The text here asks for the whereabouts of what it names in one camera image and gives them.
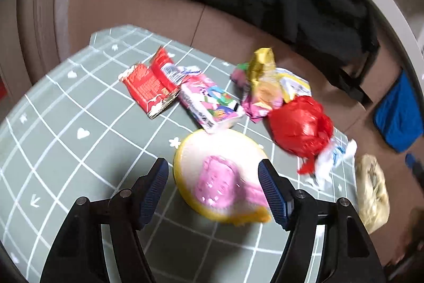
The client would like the red plastic bag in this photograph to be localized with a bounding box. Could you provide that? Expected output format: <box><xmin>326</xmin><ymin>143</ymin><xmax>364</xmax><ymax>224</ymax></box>
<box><xmin>268</xmin><ymin>95</ymin><xmax>334</xmax><ymax>175</ymax></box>

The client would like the grey door frame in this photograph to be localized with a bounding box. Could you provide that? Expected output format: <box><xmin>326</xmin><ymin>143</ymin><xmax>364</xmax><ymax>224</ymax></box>
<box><xmin>13</xmin><ymin>0</ymin><xmax>75</xmax><ymax>88</ymax></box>

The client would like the white yellow wrapper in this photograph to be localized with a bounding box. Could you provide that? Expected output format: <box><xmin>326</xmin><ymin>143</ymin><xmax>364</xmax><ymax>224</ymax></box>
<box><xmin>275</xmin><ymin>68</ymin><xmax>312</xmax><ymax>103</ymax></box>

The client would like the red snack wrapper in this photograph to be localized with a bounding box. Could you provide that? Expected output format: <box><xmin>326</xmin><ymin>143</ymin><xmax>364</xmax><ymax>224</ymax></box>
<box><xmin>118</xmin><ymin>47</ymin><xmax>183</xmax><ymax>120</ymax></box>

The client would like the round yellow sponge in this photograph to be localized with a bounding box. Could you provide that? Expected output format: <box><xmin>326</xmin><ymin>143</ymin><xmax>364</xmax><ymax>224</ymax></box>
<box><xmin>173</xmin><ymin>128</ymin><xmax>272</xmax><ymax>224</ymax></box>

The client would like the green grid tablecloth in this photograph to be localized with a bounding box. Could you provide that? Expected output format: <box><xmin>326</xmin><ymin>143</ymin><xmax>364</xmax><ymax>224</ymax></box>
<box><xmin>0</xmin><ymin>25</ymin><xmax>356</xmax><ymax>283</ymax></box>

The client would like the beige plastic bag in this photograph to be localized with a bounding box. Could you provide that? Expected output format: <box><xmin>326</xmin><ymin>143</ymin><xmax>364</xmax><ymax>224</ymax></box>
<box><xmin>355</xmin><ymin>154</ymin><xmax>391</xmax><ymax>234</ymax></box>

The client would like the white blue plastic wrapper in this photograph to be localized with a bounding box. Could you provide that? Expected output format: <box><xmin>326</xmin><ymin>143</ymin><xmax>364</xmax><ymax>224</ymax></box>
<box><xmin>313</xmin><ymin>137</ymin><xmax>358</xmax><ymax>187</ymax></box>

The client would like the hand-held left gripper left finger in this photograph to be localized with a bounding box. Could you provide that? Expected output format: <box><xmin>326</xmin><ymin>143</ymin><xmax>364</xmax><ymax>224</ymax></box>
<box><xmin>40</xmin><ymin>158</ymin><xmax>170</xmax><ymax>283</ymax></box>

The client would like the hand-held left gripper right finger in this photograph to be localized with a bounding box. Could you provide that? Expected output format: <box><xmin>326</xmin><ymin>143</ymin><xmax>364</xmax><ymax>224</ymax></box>
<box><xmin>258</xmin><ymin>159</ymin><xmax>386</xmax><ymax>283</ymax></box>

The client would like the gold foil wrapper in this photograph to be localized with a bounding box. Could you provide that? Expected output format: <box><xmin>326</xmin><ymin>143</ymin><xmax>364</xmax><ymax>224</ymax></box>
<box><xmin>247</xmin><ymin>47</ymin><xmax>277</xmax><ymax>94</ymax></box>

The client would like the pink snack wrapper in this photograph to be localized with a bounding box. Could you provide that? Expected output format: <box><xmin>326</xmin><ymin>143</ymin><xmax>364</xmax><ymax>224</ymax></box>
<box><xmin>231</xmin><ymin>62</ymin><xmax>289</xmax><ymax>123</ymax></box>

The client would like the purple white wrapper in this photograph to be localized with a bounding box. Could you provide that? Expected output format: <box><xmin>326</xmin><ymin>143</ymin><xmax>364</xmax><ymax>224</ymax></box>
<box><xmin>175</xmin><ymin>64</ymin><xmax>202</xmax><ymax>85</ymax></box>

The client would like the blue towel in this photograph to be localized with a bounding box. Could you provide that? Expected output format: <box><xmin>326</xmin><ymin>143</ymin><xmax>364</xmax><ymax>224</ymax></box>
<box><xmin>374</xmin><ymin>69</ymin><xmax>424</xmax><ymax>153</ymax></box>

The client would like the pink printed carton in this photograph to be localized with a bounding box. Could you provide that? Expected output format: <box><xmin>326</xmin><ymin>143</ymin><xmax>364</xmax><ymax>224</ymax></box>
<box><xmin>179</xmin><ymin>74</ymin><xmax>245</xmax><ymax>134</ymax></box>

